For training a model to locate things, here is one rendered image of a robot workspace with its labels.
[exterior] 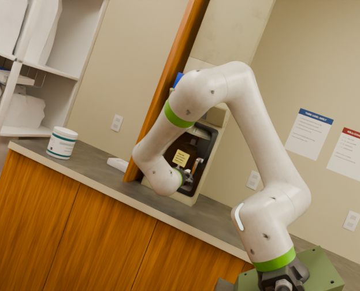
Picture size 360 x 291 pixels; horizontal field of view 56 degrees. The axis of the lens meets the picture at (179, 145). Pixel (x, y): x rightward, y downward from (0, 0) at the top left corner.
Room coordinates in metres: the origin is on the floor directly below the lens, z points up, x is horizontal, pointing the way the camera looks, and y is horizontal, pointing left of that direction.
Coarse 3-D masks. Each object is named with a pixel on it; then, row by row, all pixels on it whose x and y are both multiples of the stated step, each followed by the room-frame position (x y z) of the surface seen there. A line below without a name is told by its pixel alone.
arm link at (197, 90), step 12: (192, 72) 0.96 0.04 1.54; (204, 72) 0.97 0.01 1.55; (216, 72) 0.99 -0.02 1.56; (180, 84) 0.96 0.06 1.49; (192, 84) 0.94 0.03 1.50; (204, 84) 0.94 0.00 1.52; (216, 84) 0.97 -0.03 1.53; (180, 96) 0.96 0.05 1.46; (192, 96) 0.94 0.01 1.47; (204, 96) 0.94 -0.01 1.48; (216, 96) 0.97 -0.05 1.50; (168, 108) 1.03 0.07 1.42; (180, 108) 0.98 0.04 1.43; (192, 108) 0.96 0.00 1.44; (204, 108) 0.97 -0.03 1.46; (180, 120) 1.02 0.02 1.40; (192, 120) 1.02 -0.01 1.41
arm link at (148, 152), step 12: (156, 120) 1.16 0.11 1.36; (168, 120) 1.05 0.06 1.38; (156, 132) 1.13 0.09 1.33; (168, 132) 1.09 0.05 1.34; (180, 132) 1.08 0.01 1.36; (144, 144) 1.20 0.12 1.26; (156, 144) 1.16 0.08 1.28; (168, 144) 1.16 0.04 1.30; (132, 156) 1.28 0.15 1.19; (144, 156) 1.23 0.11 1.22; (156, 156) 1.22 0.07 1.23; (144, 168) 1.25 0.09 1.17
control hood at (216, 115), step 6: (210, 108) 1.75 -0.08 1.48; (216, 108) 1.73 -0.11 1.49; (222, 108) 1.72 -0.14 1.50; (210, 114) 1.78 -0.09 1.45; (216, 114) 1.76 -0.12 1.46; (222, 114) 1.74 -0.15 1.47; (204, 120) 1.82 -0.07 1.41; (210, 120) 1.80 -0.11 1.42; (216, 120) 1.78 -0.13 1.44; (222, 120) 1.77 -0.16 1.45; (222, 126) 1.81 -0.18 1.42
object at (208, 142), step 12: (192, 132) 1.85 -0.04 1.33; (204, 132) 1.83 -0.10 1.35; (216, 132) 1.82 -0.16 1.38; (180, 144) 1.86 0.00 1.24; (192, 144) 1.84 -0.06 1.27; (204, 144) 1.83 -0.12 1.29; (168, 156) 1.86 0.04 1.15; (192, 156) 1.83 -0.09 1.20; (204, 156) 1.82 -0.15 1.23; (180, 168) 1.84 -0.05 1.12; (192, 168) 1.83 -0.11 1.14; (204, 168) 1.82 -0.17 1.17; (180, 192) 1.83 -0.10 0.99; (192, 192) 1.82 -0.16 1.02
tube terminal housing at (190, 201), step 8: (192, 64) 1.89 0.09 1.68; (200, 64) 1.88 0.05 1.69; (208, 64) 1.87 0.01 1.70; (184, 72) 1.90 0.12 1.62; (224, 104) 1.83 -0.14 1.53; (200, 120) 1.85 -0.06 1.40; (216, 128) 1.83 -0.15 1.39; (224, 128) 1.91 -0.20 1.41; (216, 144) 1.84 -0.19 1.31; (208, 168) 1.90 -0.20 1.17; (144, 176) 1.90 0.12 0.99; (144, 184) 1.89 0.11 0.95; (200, 184) 1.83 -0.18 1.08; (176, 192) 1.85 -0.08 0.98; (184, 200) 1.84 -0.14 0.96; (192, 200) 1.83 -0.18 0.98
